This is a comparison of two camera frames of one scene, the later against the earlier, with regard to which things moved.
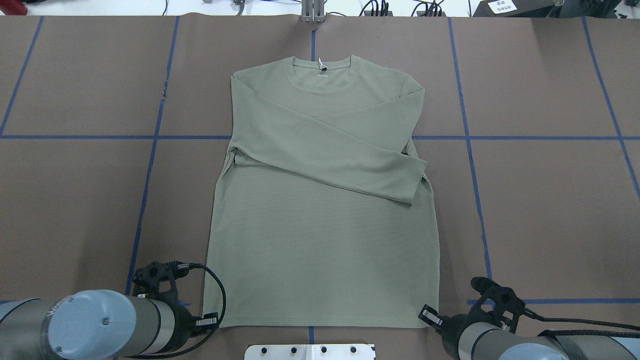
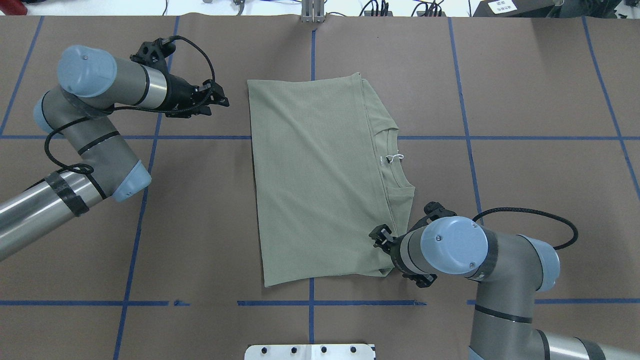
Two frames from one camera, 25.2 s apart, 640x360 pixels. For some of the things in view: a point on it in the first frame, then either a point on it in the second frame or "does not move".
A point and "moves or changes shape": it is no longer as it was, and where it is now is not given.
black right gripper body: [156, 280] -> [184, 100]
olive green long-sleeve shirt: [320, 218] moves or changes shape
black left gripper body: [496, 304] -> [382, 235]
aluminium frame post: [313, 11] does not move
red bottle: [13, 7] does not move
